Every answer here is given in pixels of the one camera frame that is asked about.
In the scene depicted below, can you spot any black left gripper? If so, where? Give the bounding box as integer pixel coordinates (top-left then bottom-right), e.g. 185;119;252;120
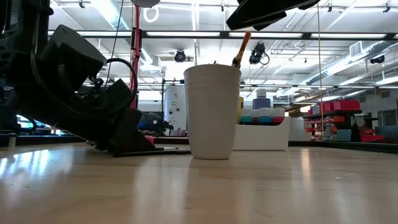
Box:
18;79;156;153

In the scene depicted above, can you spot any large periwinkle blue paint bottle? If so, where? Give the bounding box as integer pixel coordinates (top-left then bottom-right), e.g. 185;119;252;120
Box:
252;88;271;110

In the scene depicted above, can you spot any white plastic cup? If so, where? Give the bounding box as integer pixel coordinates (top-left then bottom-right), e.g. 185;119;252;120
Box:
183;63;243;161

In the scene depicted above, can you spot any large yellow paint bottle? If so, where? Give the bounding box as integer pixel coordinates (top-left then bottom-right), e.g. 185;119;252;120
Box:
238;96;245;125

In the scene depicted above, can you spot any small cyan paint bottle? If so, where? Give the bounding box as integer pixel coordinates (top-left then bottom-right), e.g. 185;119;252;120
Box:
257;108;273;125

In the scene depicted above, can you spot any white cylindrical tank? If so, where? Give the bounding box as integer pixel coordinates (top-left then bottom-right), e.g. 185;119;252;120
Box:
164;85;187;137

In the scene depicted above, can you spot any red desk lamp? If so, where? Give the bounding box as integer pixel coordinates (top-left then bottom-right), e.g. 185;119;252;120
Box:
129;0;161;146

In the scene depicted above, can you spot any white cabinet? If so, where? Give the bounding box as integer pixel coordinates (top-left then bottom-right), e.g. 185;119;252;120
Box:
291;117;308;141

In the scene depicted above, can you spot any red bin shelf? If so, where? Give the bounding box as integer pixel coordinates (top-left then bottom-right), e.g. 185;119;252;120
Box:
303;99;386;144

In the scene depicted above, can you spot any white plastic caddy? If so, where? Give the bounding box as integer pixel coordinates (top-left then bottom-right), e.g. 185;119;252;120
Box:
233;116;292;152

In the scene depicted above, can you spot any black overhead camera with cable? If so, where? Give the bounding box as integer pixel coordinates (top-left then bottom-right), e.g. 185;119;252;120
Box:
249;42;270;66

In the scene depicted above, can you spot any black metal rack frame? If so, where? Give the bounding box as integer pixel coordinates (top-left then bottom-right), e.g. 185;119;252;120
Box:
160;78;187;138

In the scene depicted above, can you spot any black left camera cable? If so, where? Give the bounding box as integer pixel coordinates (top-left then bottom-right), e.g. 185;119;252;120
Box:
90;57;139;113

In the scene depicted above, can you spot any overhead frame bar with lights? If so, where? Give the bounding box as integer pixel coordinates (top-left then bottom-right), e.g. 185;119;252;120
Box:
46;29;398;40

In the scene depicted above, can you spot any silver ceiling duct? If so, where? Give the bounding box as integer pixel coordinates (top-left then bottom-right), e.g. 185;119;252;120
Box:
306;40;398;86

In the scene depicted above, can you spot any round black ceiling camera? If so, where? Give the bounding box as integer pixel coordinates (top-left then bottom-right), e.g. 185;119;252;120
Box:
174;49;187;63

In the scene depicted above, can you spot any thin black hanging cable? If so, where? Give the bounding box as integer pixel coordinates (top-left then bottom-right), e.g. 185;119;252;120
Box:
104;0;124;86

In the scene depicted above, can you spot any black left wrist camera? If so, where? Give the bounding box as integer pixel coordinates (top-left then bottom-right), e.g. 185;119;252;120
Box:
37;24;108;94

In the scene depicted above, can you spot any white ring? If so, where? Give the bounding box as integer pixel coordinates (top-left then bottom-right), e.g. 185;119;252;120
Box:
142;6;160;24

